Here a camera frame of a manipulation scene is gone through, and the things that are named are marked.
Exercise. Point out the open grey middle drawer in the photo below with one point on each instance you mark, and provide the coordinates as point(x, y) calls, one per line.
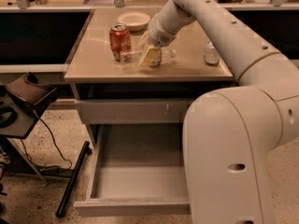
point(137, 170)

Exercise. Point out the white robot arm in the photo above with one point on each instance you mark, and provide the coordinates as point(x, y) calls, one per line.
point(228, 133)

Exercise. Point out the closed grey top drawer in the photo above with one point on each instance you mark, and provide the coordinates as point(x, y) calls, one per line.
point(131, 111)

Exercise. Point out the dark side stand tray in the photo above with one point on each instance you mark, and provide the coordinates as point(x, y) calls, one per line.
point(23, 101)

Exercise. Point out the white paper bowl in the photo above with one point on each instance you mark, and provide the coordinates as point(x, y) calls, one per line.
point(135, 21)

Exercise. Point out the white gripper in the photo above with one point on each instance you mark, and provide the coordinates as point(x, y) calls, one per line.
point(159, 33)

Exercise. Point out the grey drawer cabinet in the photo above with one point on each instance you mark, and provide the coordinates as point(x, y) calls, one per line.
point(94, 74)

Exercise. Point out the orange soda can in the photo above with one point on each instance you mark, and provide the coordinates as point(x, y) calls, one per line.
point(120, 40)

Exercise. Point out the black stand leg bar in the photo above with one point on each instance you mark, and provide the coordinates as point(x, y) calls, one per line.
point(61, 210)

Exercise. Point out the clear plastic water bottle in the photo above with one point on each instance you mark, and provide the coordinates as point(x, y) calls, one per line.
point(133, 57)

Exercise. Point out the small clear plastic bottle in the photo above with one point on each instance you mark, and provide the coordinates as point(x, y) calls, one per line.
point(211, 55)

